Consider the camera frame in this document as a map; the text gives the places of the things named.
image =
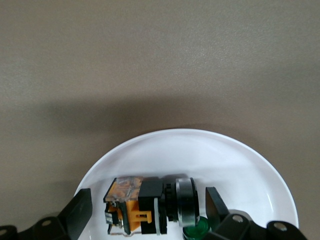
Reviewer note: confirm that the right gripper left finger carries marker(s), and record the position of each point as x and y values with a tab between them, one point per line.
77	212

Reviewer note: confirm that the brown table mat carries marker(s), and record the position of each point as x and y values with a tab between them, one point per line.
150	50

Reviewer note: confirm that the pale pink round plate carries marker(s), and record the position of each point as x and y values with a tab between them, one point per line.
175	155

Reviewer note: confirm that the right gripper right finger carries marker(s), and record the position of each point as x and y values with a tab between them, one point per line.
217	212

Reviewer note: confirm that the orange push-button switch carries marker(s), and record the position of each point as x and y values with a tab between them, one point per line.
147	200

